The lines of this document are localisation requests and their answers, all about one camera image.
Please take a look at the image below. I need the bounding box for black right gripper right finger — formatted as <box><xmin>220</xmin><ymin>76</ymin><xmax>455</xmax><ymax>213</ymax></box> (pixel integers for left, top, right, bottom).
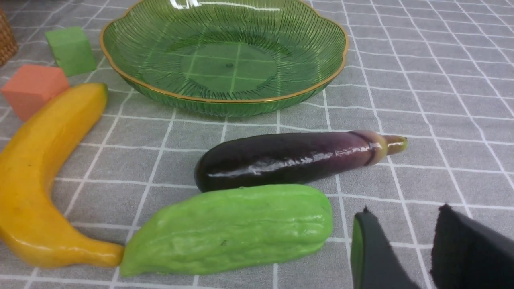
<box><xmin>430</xmin><ymin>204</ymin><xmax>514</xmax><ymax>289</ymax></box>

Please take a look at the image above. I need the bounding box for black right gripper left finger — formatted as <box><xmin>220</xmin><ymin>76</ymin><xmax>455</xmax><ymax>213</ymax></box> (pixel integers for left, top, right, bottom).
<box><xmin>351</xmin><ymin>207</ymin><xmax>419</xmax><ymax>289</ymax></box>

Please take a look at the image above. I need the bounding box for green bitter gourd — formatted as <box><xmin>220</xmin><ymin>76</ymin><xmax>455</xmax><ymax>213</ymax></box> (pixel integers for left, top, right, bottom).
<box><xmin>120</xmin><ymin>184</ymin><xmax>333</xmax><ymax>277</ymax></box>

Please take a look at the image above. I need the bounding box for purple eggplant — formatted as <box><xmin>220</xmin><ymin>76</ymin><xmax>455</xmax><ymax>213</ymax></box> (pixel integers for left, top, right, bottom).
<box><xmin>194</xmin><ymin>130</ymin><xmax>408</xmax><ymax>192</ymax></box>

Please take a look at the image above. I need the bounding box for green glass plate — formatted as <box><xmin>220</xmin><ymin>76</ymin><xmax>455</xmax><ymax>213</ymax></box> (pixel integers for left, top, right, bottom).
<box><xmin>99</xmin><ymin>0</ymin><xmax>349</xmax><ymax>117</ymax></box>

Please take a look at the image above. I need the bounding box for yellow banana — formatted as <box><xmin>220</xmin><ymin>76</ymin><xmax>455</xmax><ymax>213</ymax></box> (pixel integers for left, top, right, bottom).
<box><xmin>0</xmin><ymin>83</ymin><xmax>124</xmax><ymax>268</ymax></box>

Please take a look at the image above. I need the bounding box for green foam cube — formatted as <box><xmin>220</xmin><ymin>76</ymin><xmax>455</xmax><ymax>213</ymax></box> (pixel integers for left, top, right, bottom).
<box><xmin>45</xmin><ymin>27</ymin><xmax>97</xmax><ymax>77</ymax></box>

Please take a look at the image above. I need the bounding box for orange foam cube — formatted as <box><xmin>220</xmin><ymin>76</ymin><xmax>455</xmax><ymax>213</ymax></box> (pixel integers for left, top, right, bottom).
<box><xmin>1</xmin><ymin>64</ymin><xmax>70</xmax><ymax>122</ymax></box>

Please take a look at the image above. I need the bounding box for woven wicker basket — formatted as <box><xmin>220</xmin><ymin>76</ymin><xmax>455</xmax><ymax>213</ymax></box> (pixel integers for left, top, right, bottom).
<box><xmin>0</xmin><ymin>8</ymin><xmax>18</xmax><ymax>66</ymax></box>

